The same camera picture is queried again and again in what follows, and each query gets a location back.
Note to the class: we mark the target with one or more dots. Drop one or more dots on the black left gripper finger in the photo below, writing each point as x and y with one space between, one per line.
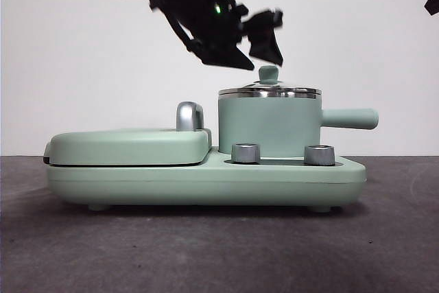
265 37
223 56

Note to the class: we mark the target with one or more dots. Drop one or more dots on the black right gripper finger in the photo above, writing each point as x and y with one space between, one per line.
433 5

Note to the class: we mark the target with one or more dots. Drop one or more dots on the glass pot lid green knob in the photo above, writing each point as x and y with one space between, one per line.
267 73

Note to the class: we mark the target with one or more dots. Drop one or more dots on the silver control knob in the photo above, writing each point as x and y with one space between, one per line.
319 155
245 153

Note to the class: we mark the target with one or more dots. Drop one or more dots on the mint green breakfast machine base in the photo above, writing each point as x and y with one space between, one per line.
205 183

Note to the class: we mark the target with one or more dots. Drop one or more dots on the mint green hinged griddle cover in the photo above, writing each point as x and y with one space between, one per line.
123 147

